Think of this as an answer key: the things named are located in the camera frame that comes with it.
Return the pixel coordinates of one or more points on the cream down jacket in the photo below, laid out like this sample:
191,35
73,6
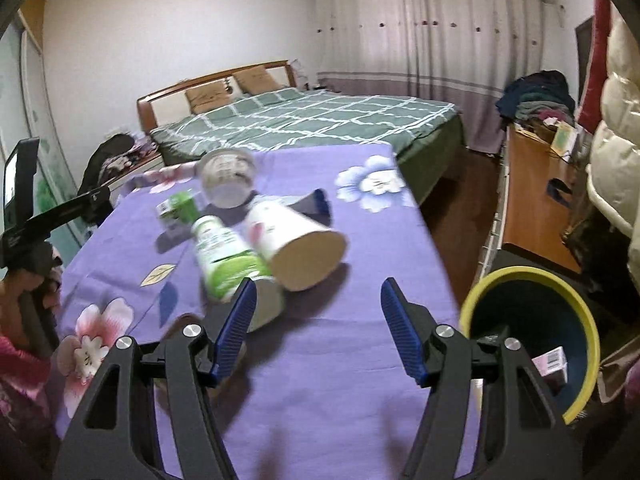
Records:
615,135

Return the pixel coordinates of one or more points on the brown pillow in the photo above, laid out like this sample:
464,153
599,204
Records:
255,80
207,97

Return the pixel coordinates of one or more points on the beige tote bag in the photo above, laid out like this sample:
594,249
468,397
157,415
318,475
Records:
620,370

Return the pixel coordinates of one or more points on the clear plastic container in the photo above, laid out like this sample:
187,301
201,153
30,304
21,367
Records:
227,180

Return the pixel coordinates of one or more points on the green checked bed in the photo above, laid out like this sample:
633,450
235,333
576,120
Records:
325,115

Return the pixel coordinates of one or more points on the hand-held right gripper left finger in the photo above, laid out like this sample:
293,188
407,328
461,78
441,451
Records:
235,330

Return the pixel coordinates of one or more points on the dark blue clip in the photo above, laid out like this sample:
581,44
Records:
317,205

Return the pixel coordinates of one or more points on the white nightstand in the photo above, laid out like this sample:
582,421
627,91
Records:
145,165

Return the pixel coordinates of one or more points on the small green carton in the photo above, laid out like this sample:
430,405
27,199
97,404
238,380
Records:
182,207

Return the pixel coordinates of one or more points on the dark brown bag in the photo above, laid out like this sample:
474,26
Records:
595,245

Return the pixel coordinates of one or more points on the pink strawberry box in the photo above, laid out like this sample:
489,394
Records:
550,365

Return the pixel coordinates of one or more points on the dark clothes heap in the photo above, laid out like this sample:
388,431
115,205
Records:
100,170

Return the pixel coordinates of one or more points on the yellow rimmed trash bin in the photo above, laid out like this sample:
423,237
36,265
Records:
530,320

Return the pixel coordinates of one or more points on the dark blue object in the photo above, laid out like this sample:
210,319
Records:
560,190

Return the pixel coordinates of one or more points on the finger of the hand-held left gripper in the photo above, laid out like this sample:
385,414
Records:
75,207

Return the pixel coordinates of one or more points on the white paper cup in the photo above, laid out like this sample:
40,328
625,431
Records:
280,240

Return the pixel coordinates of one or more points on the purple floral cloth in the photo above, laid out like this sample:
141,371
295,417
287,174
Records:
325,310

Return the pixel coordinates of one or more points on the pink and white curtain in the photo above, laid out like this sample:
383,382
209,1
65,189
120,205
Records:
425,50

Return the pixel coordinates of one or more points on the wooden sideboard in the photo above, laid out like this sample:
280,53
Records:
530,200

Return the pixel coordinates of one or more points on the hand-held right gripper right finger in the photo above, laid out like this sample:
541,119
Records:
400,330

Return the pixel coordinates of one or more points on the pile of folded clothes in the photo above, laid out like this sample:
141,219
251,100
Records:
535,95

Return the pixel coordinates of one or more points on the green and white bottle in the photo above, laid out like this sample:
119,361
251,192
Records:
225,255

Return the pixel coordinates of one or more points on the person's left hand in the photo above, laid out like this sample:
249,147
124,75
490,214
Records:
20,305

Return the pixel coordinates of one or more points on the wooden headboard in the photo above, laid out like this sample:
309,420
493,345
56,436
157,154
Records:
145,110

